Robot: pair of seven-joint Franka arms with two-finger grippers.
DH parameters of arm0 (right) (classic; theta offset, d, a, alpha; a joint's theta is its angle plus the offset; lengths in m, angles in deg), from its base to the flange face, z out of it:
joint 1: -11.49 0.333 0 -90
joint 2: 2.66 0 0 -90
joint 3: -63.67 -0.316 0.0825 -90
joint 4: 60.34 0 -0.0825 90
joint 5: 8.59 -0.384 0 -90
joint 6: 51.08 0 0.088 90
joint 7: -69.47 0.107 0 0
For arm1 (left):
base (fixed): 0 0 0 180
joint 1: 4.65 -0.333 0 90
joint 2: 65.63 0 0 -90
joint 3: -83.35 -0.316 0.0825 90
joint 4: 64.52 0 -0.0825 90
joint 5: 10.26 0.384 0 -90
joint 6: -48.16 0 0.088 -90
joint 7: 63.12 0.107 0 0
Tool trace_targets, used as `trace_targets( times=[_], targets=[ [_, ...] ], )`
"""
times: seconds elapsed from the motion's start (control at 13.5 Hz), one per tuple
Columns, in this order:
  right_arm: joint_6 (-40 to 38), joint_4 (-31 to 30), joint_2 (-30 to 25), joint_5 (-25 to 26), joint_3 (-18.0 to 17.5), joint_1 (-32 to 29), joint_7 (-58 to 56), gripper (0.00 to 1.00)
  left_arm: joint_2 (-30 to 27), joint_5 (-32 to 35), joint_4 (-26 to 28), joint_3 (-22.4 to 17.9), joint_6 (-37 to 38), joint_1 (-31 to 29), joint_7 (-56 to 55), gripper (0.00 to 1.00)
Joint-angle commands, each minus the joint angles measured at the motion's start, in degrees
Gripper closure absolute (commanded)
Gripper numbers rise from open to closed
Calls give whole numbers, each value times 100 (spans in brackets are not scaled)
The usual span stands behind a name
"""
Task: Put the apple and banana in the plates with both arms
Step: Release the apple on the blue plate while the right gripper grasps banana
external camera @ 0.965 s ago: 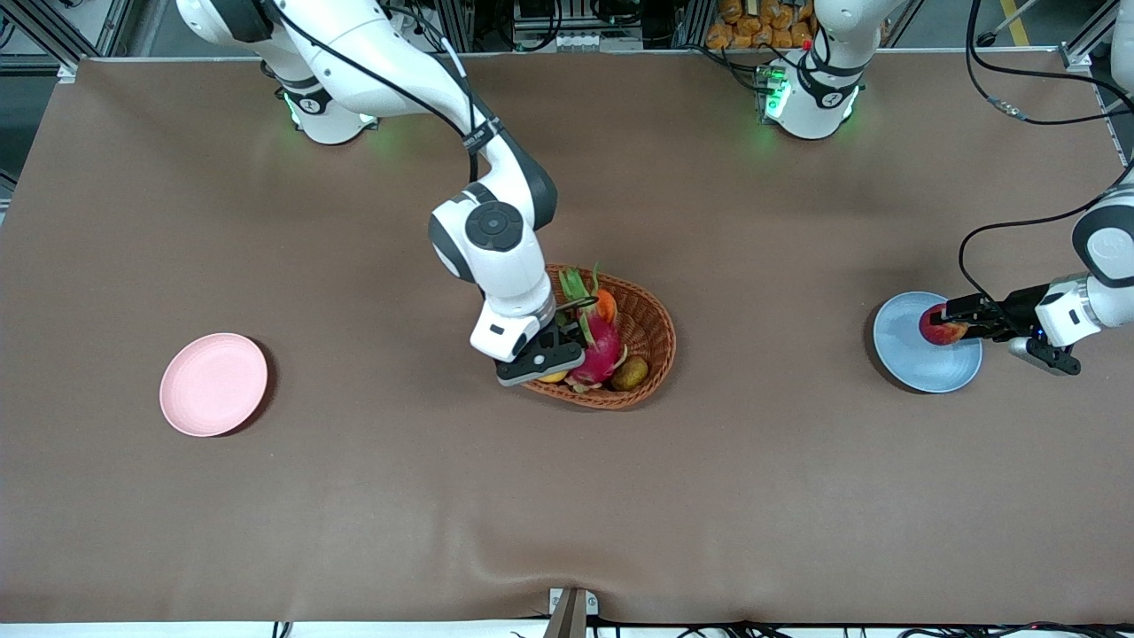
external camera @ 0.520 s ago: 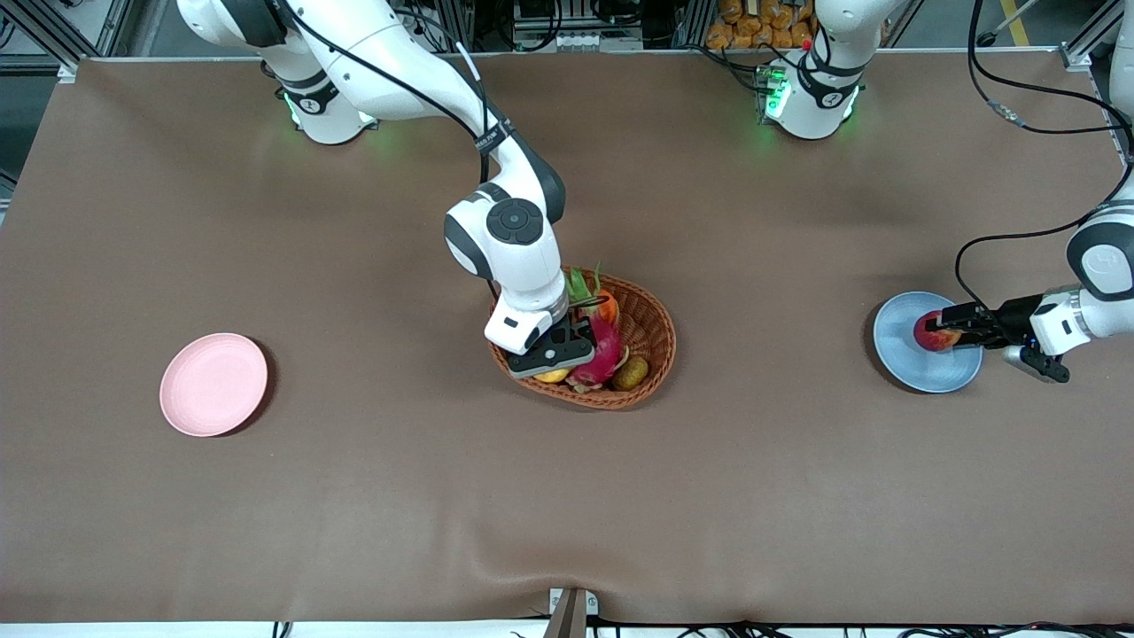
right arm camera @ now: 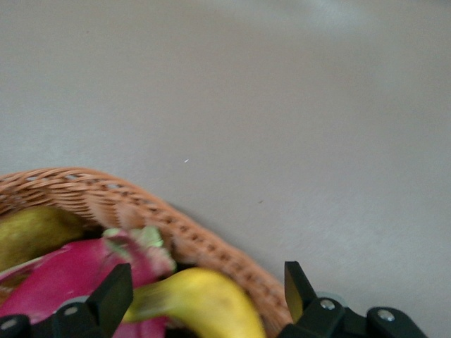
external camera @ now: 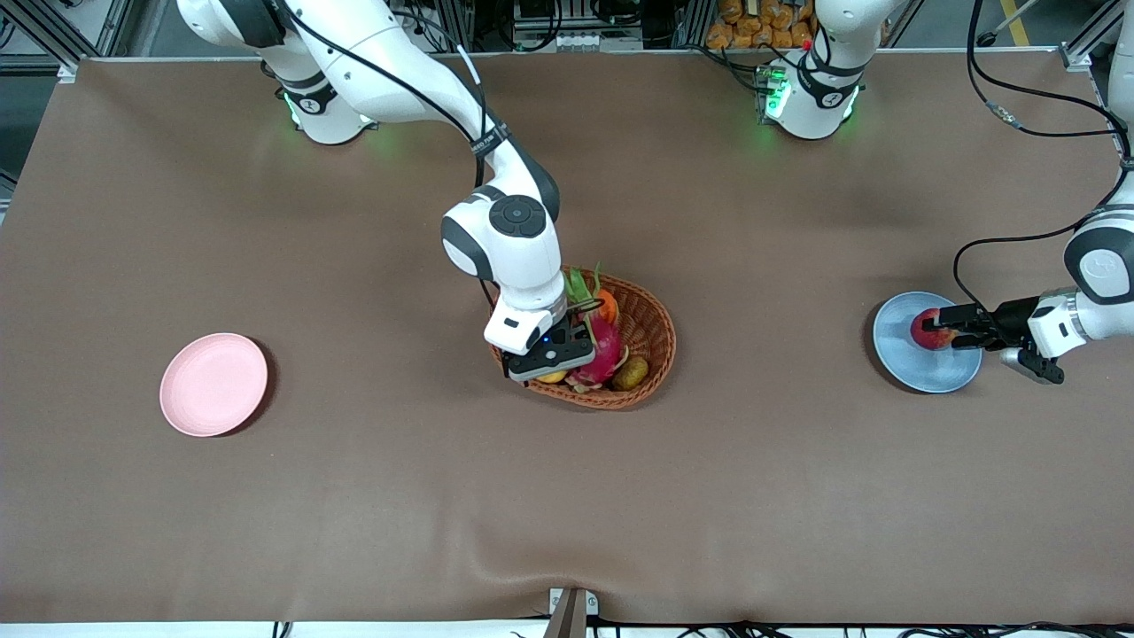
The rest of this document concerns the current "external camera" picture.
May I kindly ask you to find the red yellow apple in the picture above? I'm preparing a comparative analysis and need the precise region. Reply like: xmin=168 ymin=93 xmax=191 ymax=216
xmin=910 ymin=307 xmax=959 ymax=352

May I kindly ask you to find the pink dragon fruit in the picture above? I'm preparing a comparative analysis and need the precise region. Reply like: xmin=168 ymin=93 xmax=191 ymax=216
xmin=563 ymin=264 xmax=628 ymax=393

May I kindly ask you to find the brown wicker basket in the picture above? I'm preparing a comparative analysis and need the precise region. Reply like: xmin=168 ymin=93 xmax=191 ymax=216
xmin=489 ymin=264 xmax=677 ymax=410

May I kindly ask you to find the blue round plate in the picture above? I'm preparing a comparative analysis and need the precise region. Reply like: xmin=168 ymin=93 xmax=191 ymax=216
xmin=873 ymin=291 xmax=983 ymax=394

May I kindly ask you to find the white multi-socket strip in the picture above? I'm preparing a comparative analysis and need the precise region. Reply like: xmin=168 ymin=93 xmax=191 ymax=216
xmin=554 ymin=31 xmax=645 ymax=52

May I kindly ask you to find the pink round plate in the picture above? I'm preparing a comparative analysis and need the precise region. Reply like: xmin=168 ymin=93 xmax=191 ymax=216
xmin=159 ymin=332 xmax=268 ymax=438

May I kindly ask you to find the bag of orange snacks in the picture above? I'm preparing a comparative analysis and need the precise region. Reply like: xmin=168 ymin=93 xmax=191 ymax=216
xmin=706 ymin=0 xmax=816 ymax=51

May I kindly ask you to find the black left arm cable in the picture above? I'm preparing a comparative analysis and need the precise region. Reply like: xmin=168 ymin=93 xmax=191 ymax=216
xmin=952 ymin=0 xmax=1134 ymax=311

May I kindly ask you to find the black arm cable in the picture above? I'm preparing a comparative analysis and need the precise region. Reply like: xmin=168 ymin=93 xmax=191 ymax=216
xmin=952 ymin=0 xmax=1134 ymax=311
xmin=266 ymin=0 xmax=513 ymax=189

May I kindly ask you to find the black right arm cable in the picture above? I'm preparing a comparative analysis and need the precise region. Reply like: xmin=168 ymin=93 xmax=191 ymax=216
xmin=266 ymin=0 xmax=513 ymax=189

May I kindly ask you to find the metal table edge bracket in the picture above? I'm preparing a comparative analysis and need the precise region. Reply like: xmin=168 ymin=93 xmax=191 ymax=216
xmin=542 ymin=587 xmax=599 ymax=638

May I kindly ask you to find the aluminium frame profile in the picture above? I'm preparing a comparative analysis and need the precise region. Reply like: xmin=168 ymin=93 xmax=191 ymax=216
xmin=0 ymin=0 xmax=82 ymax=82

